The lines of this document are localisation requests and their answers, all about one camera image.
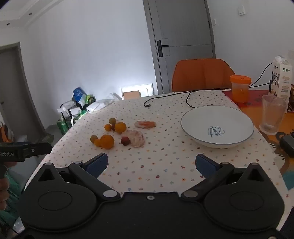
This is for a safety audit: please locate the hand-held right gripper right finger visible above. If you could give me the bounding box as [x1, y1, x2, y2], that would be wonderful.
[180, 154, 267, 203]

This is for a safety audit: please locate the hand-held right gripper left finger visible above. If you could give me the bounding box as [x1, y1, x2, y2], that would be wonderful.
[37, 153, 121, 204]

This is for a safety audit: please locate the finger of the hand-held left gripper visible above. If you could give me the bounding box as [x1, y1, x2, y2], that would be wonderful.
[25, 142, 52, 159]

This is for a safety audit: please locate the large orange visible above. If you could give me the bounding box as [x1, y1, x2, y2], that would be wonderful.
[99, 134, 115, 150]

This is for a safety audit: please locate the white plate with blue rim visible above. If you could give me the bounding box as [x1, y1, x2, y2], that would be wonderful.
[180, 106, 255, 149]

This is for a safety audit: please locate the medium orange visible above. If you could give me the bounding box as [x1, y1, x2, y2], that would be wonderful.
[114, 122, 127, 135]

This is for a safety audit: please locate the large peeled citrus piece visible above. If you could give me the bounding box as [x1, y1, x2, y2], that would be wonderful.
[130, 132, 146, 148]

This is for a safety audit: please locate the person's left hand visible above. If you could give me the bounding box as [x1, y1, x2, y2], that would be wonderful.
[0, 176, 10, 210]

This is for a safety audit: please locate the white floral tablecloth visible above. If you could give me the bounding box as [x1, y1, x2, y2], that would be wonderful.
[24, 90, 290, 200]

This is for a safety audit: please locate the flat orange citrus segment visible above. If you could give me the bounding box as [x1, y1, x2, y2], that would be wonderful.
[134, 120, 157, 129]

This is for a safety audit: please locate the green packet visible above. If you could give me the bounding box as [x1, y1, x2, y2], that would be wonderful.
[79, 94, 96, 109]

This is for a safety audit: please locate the blue snack bag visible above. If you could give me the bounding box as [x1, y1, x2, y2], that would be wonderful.
[73, 87, 88, 103]

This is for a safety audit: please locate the orange printed table mat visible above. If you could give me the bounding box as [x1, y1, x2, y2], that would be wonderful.
[222, 89, 294, 203]

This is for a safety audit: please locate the orange-lidded plastic jar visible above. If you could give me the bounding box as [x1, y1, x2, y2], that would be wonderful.
[230, 75, 252, 103]

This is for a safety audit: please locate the ribbed clear glass cup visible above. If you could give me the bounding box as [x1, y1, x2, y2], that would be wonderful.
[259, 95, 287, 135]

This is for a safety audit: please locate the black device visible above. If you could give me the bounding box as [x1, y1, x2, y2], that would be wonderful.
[279, 132, 294, 158]

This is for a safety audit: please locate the orange chair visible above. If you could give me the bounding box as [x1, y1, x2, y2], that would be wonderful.
[172, 58, 236, 93]

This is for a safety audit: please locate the white milk carton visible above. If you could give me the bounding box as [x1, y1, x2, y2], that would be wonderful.
[269, 56, 294, 111]

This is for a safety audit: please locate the grey door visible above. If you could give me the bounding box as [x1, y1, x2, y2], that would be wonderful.
[144, 0, 216, 95]

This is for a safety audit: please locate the metal wire rack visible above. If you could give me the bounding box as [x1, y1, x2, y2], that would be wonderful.
[57, 101, 81, 136]

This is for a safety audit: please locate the black cable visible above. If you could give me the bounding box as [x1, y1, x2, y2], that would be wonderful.
[144, 63, 274, 109]

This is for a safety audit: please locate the grey door frame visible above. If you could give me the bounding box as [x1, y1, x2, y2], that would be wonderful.
[0, 42, 47, 147]

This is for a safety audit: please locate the black door handle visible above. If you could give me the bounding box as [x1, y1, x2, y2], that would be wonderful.
[157, 40, 170, 57]

